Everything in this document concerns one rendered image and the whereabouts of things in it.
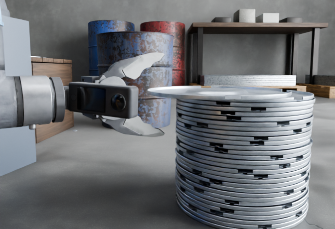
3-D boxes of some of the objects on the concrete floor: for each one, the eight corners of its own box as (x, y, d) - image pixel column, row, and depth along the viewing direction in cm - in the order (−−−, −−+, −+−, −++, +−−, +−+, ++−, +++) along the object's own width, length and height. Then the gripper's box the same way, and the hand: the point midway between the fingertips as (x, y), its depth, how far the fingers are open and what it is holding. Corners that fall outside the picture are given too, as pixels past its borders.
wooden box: (74, 126, 153) (72, 59, 149) (34, 145, 116) (29, 56, 112) (3, 124, 157) (-1, 59, 153) (-58, 142, 120) (-66, 57, 116)
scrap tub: (172, 117, 184) (172, 40, 179) (175, 131, 143) (175, 31, 137) (106, 117, 184) (104, 40, 178) (89, 131, 142) (86, 31, 136)
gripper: (42, 38, 48) (147, 44, 59) (48, 153, 50) (148, 139, 61) (53, 33, 41) (170, 40, 52) (59, 167, 43) (170, 148, 54)
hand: (166, 94), depth 54 cm, fingers open, 14 cm apart
